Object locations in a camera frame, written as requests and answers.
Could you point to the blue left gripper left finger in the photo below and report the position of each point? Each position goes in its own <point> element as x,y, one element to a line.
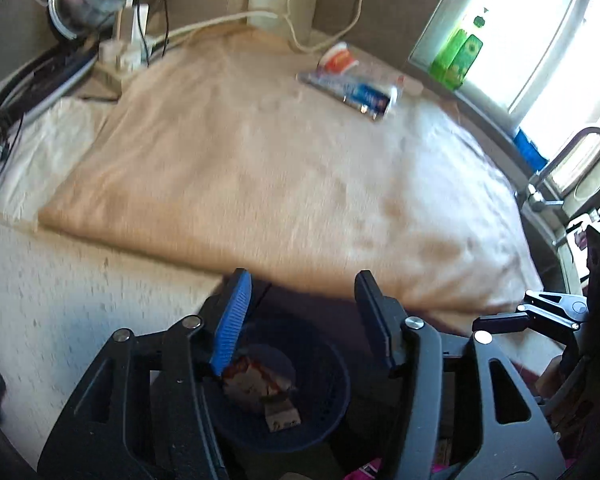
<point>226,319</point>

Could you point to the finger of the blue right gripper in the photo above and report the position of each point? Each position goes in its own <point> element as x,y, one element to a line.
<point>515,322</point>

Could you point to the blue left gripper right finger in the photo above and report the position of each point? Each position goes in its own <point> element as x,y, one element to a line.
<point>382,318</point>

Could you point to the blue silver foil wrapper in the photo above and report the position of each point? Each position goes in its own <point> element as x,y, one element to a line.
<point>367,99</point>

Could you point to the red white plastic cup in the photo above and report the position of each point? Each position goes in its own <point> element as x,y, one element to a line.
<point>338,59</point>

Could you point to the trash inside bin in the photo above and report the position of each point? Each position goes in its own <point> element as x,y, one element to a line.
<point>251,383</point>

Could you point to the dark blue trash bin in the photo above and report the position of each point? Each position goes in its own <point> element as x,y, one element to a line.
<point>297,350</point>

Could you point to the beige cloth on counter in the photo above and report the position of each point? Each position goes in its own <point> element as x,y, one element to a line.
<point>218,157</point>

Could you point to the blue box on sill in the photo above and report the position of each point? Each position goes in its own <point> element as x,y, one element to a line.
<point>529,152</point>

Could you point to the green dish soap bottle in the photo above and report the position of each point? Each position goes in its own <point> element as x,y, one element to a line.
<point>460,51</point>

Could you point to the white cloth under beige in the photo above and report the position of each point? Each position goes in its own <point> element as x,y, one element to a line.
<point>46,152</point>

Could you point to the white power strip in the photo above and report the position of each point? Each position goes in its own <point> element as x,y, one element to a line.
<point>127,49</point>

